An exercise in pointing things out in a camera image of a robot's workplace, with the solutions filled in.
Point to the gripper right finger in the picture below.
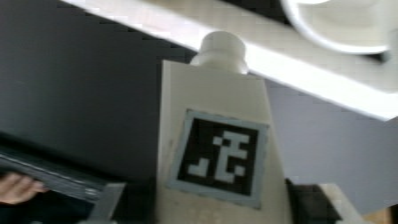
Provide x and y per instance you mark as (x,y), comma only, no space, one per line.
(321,205)

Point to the person's hand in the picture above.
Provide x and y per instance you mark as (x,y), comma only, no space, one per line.
(19,188)

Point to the white round stool seat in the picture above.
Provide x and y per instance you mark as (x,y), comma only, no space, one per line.
(349,25)

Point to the white stool leg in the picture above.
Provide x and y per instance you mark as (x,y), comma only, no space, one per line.
(221,180)

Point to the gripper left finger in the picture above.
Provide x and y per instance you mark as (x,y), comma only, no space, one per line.
(106,205)

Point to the black laptop edge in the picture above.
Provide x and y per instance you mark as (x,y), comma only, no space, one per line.
(65,179)

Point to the white front barrier bar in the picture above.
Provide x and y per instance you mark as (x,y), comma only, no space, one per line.
(339,77)

